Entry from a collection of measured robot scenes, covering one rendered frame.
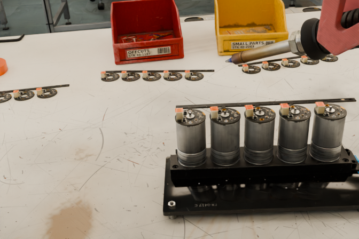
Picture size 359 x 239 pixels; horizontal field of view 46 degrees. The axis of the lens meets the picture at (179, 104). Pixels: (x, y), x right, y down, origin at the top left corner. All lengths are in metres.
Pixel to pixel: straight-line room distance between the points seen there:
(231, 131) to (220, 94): 0.17
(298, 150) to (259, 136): 0.04
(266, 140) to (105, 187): 0.14
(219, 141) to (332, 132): 0.09
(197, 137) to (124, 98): 0.19
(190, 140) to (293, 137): 0.08
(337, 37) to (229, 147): 0.15
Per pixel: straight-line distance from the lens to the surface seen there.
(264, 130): 0.34
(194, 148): 0.35
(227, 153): 0.35
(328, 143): 0.36
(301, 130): 0.35
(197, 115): 0.35
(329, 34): 0.24
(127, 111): 0.49
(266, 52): 0.28
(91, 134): 0.46
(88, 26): 2.77
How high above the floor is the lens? 0.99
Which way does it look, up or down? 29 degrees down
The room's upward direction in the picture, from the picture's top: 4 degrees counter-clockwise
